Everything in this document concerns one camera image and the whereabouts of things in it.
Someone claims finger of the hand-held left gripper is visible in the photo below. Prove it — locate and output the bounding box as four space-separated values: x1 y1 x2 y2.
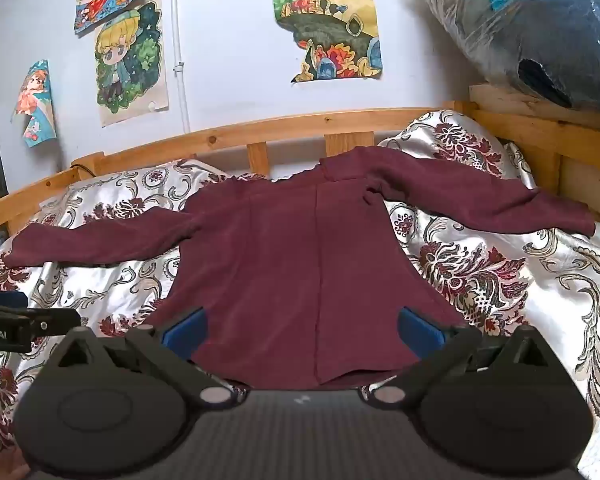
27 307 82 337

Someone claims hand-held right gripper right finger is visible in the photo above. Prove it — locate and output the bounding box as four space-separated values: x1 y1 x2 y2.
362 306 553 411

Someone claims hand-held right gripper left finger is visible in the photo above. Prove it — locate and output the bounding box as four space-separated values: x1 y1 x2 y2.
52 306 237 411

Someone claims maroon sweater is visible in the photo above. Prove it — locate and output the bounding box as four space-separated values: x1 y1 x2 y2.
4 145 597 391

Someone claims floral satin blanket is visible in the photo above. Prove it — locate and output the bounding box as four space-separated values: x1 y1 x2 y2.
0 110 600 480

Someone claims teal fabric piece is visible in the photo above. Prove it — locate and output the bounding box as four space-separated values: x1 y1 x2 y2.
11 59 58 149

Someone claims wooden bed headboard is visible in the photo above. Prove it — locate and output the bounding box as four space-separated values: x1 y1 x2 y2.
0 82 600 271

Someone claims plastic-wrapped dark bundle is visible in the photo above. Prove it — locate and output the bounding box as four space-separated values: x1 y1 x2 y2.
419 0 600 111

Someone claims black cable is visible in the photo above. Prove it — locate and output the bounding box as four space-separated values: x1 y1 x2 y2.
70 152 106 181

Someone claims blond cartoon figure wall poster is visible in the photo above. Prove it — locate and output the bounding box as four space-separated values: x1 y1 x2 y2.
94 1 171 127

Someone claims white wall pipe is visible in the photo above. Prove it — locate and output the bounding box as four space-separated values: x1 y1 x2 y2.
169 0 191 134

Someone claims landscape drawing wall poster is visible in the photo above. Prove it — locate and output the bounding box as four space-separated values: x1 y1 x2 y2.
269 0 384 84

